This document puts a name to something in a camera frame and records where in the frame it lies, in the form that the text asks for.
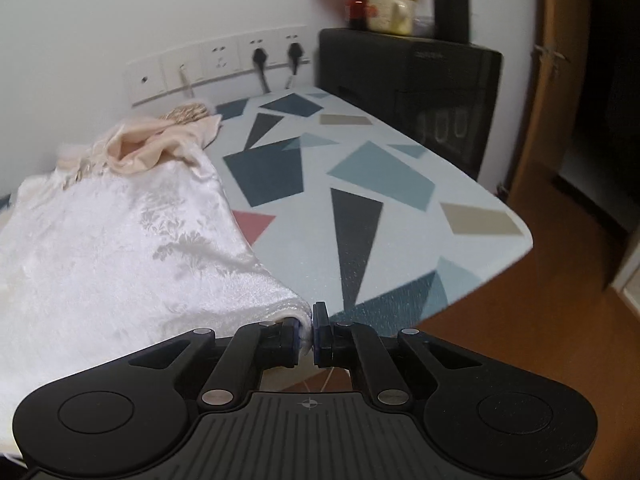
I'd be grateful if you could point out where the white network cable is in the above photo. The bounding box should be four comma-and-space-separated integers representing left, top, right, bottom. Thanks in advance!
177, 62, 195, 98

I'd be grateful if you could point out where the white wall plate with button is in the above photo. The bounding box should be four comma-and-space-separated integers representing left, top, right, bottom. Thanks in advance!
125, 57, 166, 107

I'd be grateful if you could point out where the black power plug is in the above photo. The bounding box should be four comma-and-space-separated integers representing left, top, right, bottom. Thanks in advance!
251, 47, 273, 93
284, 40, 306, 90

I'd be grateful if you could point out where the black cabinet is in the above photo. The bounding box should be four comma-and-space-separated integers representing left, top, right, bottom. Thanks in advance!
315, 27, 503, 181

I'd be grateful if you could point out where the cream satin garment sequin trim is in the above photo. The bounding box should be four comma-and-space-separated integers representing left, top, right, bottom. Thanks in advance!
0, 102, 313, 461

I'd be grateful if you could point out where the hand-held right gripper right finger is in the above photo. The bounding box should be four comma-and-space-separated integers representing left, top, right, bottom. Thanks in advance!
312, 302, 483, 409

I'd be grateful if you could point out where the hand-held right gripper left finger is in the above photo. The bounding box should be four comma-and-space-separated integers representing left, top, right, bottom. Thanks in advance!
127, 317, 302, 409

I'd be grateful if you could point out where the black speaker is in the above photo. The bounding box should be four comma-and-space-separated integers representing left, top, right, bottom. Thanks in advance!
432, 0, 471, 43

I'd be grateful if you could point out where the white power wall outlet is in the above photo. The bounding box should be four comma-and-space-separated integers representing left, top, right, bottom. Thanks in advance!
272, 25, 309, 66
237, 32, 277, 73
200, 40, 242, 82

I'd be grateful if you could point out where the white network wall socket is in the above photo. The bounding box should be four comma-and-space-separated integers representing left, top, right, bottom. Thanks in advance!
160, 50, 205, 95

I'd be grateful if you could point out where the cream printed mug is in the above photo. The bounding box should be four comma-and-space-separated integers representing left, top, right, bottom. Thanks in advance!
365, 0, 418, 36

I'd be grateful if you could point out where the small brown bottle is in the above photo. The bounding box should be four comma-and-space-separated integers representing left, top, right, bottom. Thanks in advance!
346, 0, 371, 30

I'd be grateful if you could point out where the geometric patterned table cover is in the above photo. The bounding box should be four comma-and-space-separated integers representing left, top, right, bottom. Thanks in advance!
0, 87, 536, 396

